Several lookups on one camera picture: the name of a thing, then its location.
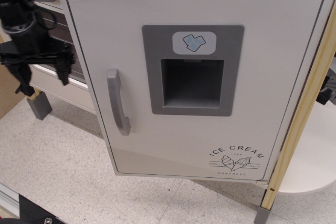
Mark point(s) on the grey fridge door handle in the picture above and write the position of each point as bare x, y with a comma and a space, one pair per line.
114, 88

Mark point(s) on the black device at right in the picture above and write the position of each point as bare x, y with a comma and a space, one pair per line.
327, 91

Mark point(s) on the grey ice dispenser panel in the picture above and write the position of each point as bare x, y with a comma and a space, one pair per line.
192, 69

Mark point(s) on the white toy oven door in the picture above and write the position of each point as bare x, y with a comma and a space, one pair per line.
45, 78

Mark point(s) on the grey left foot cap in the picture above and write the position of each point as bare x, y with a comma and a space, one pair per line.
40, 106

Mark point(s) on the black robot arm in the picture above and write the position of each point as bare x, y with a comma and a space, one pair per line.
15, 12

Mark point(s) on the grey right foot cap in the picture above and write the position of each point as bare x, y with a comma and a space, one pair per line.
262, 216

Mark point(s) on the grey foot cap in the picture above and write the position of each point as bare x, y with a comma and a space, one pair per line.
262, 216
40, 106

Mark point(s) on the aluminium rail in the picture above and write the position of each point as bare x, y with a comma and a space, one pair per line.
10, 201

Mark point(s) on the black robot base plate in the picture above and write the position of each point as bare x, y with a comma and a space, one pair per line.
32, 213

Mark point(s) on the light wooden side post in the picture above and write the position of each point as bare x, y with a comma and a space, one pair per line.
315, 79

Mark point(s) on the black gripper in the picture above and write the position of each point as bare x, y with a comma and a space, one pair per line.
32, 44

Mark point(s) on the white round shelf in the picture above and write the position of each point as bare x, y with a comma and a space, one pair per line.
312, 166

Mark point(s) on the white toy fridge door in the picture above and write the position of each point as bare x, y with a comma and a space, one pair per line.
279, 45

